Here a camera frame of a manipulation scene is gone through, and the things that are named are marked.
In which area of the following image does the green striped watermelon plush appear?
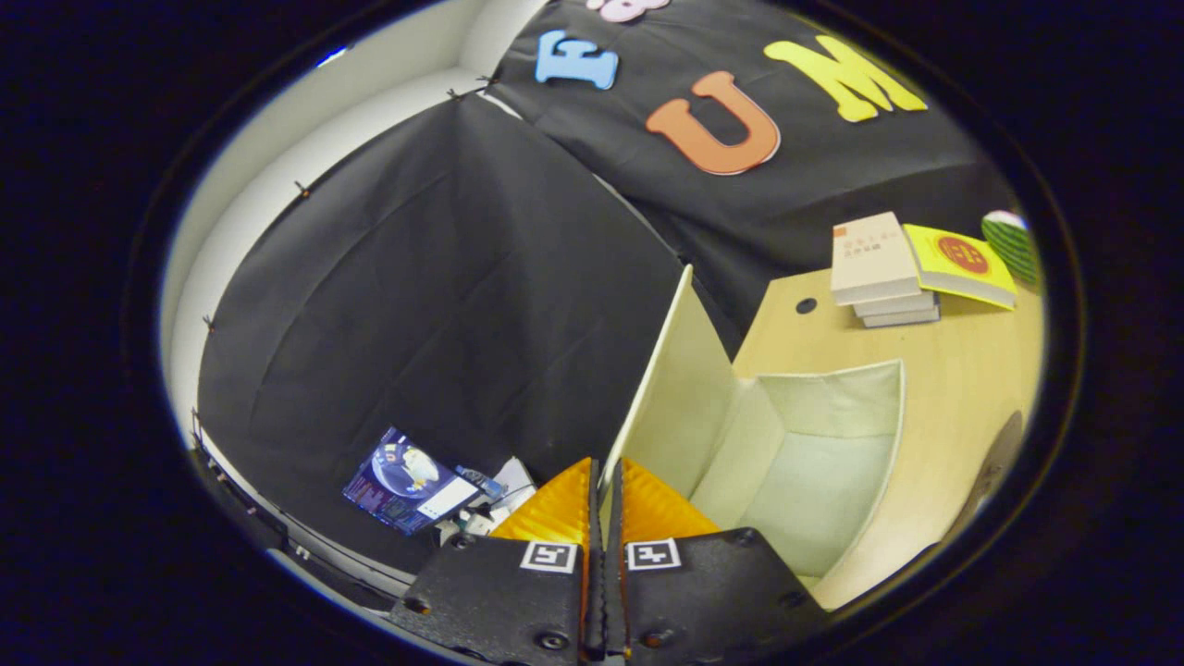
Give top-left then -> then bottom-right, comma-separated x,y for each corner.
980,210 -> 1042,286

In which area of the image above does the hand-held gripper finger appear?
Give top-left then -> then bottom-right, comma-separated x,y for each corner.
388,456 -> 604,666
604,456 -> 829,666

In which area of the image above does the white paper sheet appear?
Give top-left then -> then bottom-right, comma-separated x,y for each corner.
481,456 -> 537,519

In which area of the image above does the beige book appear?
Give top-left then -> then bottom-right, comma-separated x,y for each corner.
830,211 -> 922,306

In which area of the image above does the brown fuzzy shoe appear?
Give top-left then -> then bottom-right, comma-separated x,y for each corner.
957,410 -> 1026,537

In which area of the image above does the black backdrop cloth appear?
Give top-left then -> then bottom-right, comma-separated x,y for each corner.
194,0 -> 1018,574

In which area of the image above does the yellow book red circle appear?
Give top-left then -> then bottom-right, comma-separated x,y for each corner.
903,223 -> 1018,310

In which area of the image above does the blue printed poster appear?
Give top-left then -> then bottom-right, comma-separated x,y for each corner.
342,426 -> 482,536

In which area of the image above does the cream fabric storage box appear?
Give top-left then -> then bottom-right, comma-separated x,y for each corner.
599,265 -> 907,611

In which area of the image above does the white book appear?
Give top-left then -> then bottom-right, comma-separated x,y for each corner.
853,290 -> 937,319

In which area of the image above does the grey book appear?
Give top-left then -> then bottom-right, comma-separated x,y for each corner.
862,305 -> 942,329

